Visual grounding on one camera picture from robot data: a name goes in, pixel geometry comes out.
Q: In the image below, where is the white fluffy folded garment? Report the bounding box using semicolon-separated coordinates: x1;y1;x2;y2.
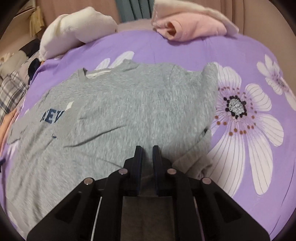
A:
39;6;118;62

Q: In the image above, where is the plaid grey pillow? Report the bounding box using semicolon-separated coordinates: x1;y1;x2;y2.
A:
0;71;29;123

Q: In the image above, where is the pink curtain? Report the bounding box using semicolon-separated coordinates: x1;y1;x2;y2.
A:
37;0;279;37

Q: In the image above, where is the purple floral bed sheet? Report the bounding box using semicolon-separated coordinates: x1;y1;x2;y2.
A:
0;29;296;241

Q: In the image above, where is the teal curtain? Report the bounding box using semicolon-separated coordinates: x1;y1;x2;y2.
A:
115;0;154;23

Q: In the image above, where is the pink folded garment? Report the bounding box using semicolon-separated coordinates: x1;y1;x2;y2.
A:
152;13;227;42

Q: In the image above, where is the grey New York sweatshirt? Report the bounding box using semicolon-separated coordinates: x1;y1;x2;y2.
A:
6;60;218;237

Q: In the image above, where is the dark navy garment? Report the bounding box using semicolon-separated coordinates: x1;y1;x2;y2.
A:
28;58;41;85

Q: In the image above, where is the beige pillow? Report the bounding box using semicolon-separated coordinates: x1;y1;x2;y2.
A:
1;50;28;78

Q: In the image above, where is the orange patterned folded garment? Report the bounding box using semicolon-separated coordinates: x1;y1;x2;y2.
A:
0;108;18;153

